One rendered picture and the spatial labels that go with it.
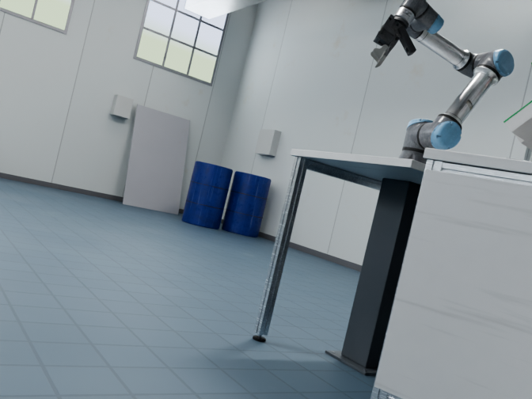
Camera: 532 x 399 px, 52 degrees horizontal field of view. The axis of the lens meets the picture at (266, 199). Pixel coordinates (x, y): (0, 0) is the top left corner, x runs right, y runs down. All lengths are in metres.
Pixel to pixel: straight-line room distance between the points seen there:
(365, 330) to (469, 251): 1.02
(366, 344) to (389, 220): 0.54
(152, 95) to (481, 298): 8.69
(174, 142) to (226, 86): 1.57
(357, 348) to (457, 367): 0.98
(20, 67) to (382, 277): 7.66
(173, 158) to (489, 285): 8.44
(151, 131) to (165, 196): 1.14
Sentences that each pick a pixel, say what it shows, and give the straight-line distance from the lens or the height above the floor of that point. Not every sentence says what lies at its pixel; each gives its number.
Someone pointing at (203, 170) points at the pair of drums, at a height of 0.82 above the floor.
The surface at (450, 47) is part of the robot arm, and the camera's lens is 2.59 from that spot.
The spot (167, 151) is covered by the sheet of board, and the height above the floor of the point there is 1.03.
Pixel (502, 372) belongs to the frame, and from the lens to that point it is 1.52.
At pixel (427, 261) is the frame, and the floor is 0.55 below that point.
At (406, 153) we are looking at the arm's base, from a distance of 2.45.
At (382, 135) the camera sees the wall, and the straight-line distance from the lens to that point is 7.18.
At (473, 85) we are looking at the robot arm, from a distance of 2.50.
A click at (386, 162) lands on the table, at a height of 0.84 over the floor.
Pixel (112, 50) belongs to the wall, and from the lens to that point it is 9.64.
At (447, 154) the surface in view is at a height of 0.85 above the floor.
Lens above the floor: 0.61
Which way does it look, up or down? level
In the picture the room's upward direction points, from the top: 13 degrees clockwise
